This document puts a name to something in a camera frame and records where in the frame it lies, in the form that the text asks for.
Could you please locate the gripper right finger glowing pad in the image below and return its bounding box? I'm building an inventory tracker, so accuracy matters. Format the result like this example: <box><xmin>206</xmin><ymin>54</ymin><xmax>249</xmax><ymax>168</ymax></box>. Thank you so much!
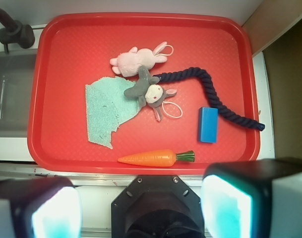
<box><xmin>200</xmin><ymin>158</ymin><xmax>302</xmax><ymax>238</ymax></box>

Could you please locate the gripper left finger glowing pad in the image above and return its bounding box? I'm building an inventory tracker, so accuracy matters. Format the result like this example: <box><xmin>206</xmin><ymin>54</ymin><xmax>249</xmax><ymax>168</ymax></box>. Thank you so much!
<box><xmin>0</xmin><ymin>177</ymin><xmax>82</xmax><ymax>238</ymax></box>

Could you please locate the blue rectangular block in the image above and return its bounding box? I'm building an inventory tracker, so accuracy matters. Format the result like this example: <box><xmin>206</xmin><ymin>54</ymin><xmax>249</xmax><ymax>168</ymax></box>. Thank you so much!
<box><xmin>198</xmin><ymin>107</ymin><xmax>218</xmax><ymax>143</ymax></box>

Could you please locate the orange plastic carrot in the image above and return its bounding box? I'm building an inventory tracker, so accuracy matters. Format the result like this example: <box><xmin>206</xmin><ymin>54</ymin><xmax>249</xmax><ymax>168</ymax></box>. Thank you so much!
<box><xmin>118</xmin><ymin>150</ymin><xmax>195</xmax><ymax>167</ymax></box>

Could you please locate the mint green cloth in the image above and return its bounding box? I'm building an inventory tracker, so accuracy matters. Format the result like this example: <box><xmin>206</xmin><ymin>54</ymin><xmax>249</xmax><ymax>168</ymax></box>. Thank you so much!
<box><xmin>85</xmin><ymin>77</ymin><xmax>141</xmax><ymax>149</ymax></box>

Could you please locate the red plastic tray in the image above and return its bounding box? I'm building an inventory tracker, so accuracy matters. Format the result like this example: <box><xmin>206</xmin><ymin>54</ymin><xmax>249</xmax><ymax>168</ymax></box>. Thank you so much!
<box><xmin>27</xmin><ymin>13</ymin><xmax>260</xmax><ymax>175</ymax></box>

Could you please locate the steel sink basin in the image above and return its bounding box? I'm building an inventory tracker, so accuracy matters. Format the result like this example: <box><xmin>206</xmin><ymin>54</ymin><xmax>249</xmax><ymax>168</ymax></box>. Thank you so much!
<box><xmin>0</xmin><ymin>53</ymin><xmax>36</xmax><ymax>137</ymax></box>

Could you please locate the grey plush bunny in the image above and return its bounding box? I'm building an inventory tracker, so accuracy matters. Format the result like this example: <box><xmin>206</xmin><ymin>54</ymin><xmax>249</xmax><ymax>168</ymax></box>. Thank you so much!
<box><xmin>124</xmin><ymin>66</ymin><xmax>183</xmax><ymax>122</ymax></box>

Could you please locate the pink plush bunny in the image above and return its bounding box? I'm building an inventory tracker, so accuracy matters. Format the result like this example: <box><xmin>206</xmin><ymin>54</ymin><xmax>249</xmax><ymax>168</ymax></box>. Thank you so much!
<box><xmin>109</xmin><ymin>42</ymin><xmax>174</xmax><ymax>77</ymax></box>

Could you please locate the dark metal faucet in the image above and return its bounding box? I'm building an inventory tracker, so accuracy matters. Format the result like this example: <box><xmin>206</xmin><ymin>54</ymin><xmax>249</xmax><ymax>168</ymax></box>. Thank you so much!
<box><xmin>0</xmin><ymin>8</ymin><xmax>35</xmax><ymax>54</ymax></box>

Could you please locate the dark blue rope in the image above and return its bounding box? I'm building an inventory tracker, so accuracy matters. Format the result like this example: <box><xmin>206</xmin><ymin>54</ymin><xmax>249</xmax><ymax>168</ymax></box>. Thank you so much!
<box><xmin>153</xmin><ymin>66</ymin><xmax>265</xmax><ymax>131</ymax></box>

